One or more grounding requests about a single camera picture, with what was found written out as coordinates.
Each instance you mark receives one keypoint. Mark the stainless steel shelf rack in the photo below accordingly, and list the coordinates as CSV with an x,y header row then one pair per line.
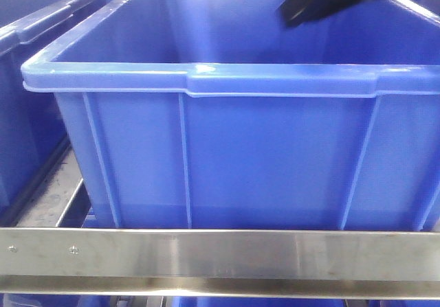
x,y
45,250

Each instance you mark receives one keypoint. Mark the blue bin right upper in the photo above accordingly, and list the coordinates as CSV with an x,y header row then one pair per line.
x,y
205,114

